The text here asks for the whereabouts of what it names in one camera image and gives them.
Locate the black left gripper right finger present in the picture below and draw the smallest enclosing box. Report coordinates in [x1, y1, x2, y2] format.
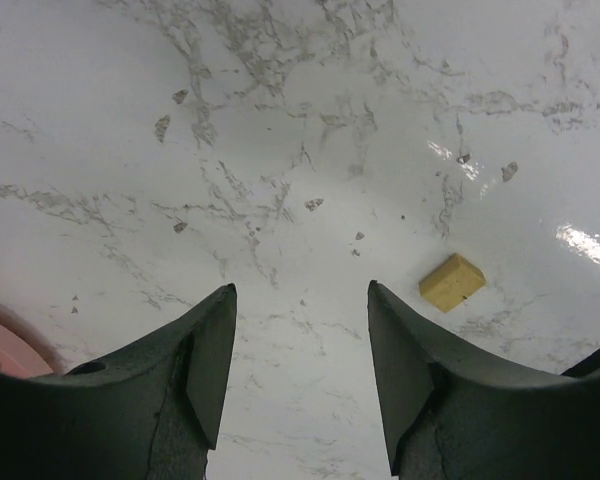
[368, 282, 600, 479]

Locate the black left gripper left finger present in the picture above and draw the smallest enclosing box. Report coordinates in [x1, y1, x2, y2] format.
[0, 284, 237, 479]

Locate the yellow eraser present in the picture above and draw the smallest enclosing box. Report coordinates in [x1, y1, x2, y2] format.
[419, 254, 486, 313]

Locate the pink wooden shelf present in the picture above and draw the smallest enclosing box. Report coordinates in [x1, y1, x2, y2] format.
[0, 304, 63, 378]

